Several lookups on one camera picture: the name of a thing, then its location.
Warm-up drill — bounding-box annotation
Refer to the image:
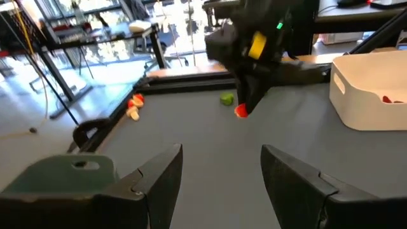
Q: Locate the cream toy mushroom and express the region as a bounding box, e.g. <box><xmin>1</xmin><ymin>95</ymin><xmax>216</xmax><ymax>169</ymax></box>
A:
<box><xmin>126</xmin><ymin>106</ymin><xmax>141</xmax><ymax>122</ymax></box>

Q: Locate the black tripod stand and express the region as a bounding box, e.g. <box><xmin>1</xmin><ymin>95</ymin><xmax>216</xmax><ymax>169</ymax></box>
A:
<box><xmin>0</xmin><ymin>9</ymin><xmax>82</xmax><ymax>134</ymax></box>

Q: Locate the white plastic object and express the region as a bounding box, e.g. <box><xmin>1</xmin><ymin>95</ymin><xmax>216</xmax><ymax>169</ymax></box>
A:
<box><xmin>319</xmin><ymin>31</ymin><xmax>364</xmax><ymax>45</ymax></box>

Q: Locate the white cable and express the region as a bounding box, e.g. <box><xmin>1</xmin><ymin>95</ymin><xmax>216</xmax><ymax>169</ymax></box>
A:
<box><xmin>0</xmin><ymin>73</ymin><xmax>49</xmax><ymax>141</ymax></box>

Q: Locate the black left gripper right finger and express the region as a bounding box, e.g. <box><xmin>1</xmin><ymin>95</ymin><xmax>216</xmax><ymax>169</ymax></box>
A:
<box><xmin>259</xmin><ymin>144</ymin><xmax>381</xmax><ymax>229</ymax></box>

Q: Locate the white plastic basket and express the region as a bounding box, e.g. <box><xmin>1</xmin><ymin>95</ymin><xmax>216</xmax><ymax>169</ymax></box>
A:
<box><xmin>329</xmin><ymin>50</ymin><xmax>407</xmax><ymax>132</ymax></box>

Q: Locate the large red chili pepper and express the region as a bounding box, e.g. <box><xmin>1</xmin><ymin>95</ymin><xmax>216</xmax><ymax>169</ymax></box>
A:
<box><xmin>234</xmin><ymin>102</ymin><xmax>249</xmax><ymax>119</ymax></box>

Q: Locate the yellow power cable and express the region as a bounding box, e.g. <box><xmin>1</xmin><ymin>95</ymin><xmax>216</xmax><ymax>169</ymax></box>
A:
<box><xmin>11</xmin><ymin>0</ymin><xmax>36</xmax><ymax>57</ymax></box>

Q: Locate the teal plastic basket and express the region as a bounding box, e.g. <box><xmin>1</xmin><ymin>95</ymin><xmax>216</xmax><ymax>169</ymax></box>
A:
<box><xmin>0</xmin><ymin>153</ymin><xmax>120</xmax><ymax>195</ymax></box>

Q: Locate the grey table mat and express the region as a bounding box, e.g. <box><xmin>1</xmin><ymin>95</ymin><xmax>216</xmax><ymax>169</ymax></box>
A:
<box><xmin>95</xmin><ymin>83</ymin><xmax>407</xmax><ymax>229</ymax></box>

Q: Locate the black aluminium table frame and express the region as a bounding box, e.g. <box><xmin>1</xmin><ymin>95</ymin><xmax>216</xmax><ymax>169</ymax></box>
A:
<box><xmin>79</xmin><ymin>8</ymin><xmax>407</xmax><ymax>153</ymax></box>

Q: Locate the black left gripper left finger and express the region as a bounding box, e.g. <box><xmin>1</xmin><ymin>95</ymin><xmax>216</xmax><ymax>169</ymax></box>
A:
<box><xmin>107</xmin><ymin>143</ymin><xmax>184</xmax><ymax>229</ymax></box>

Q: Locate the black desk frame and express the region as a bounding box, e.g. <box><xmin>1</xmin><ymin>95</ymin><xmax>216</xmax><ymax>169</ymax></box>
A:
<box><xmin>31</xmin><ymin>20</ymin><xmax>169</xmax><ymax>120</ymax></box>

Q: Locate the black clamp handle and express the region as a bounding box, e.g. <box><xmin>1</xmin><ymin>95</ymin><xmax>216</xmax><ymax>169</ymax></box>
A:
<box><xmin>72</xmin><ymin>118</ymin><xmax>112</xmax><ymax>149</ymax></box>

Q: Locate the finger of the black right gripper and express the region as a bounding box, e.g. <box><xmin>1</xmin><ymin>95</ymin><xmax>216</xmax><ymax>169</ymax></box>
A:
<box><xmin>248</xmin><ymin>73</ymin><xmax>271</xmax><ymax>114</ymax></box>
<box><xmin>237</xmin><ymin>78</ymin><xmax>252</xmax><ymax>111</ymax></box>

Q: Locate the green toy pepper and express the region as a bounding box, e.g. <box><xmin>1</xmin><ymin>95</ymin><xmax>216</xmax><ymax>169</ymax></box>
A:
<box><xmin>219</xmin><ymin>92</ymin><xmax>235</xmax><ymax>107</ymax></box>

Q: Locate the dark operator desk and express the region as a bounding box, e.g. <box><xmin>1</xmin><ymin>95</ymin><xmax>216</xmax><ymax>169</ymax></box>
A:
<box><xmin>313</xmin><ymin>0</ymin><xmax>407</xmax><ymax>34</ymax></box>

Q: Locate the white rounded object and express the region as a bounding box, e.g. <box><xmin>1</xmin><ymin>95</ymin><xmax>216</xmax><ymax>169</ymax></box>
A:
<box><xmin>128</xmin><ymin>20</ymin><xmax>153</xmax><ymax>34</ymax></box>

